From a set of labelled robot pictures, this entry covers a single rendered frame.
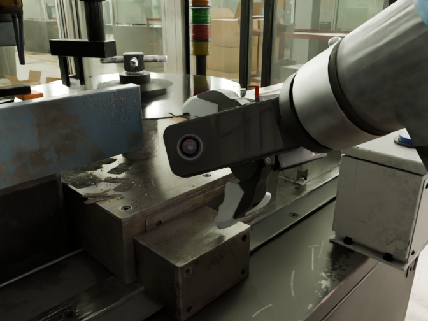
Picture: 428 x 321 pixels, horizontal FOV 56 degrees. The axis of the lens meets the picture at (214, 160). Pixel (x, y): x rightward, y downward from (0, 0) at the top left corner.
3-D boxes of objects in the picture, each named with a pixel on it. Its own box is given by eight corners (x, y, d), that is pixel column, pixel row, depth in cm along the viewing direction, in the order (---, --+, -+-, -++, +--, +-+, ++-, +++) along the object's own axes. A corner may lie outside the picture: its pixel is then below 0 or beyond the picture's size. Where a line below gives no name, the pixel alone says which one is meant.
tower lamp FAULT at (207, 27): (200, 37, 88) (200, 23, 87) (215, 39, 85) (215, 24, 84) (185, 39, 85) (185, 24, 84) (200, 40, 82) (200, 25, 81)
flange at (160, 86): (152, 100, 53) (151, 81, 52) (81, 95, 57) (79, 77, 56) (184, 85, 63) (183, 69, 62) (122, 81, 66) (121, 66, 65)
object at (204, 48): (200, 53, 89) (200, 39, 88) (215, 54, 86) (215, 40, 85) (186, 54, 86) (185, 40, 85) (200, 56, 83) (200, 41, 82)
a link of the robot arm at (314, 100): (349, 144, 26) (310, 29, 27) (303, 161, 30) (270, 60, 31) (416, 127, 30) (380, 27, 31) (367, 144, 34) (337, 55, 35)
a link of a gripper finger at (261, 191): (253, 225, 42) (279, 162, 36) (241, 230, 41) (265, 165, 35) (228, 195, 45) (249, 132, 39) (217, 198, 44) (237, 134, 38)
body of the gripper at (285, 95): (290, 172, 44) (379, 141, 34) (227, 189, 40) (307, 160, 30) (270, 107, 45) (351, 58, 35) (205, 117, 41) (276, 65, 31)
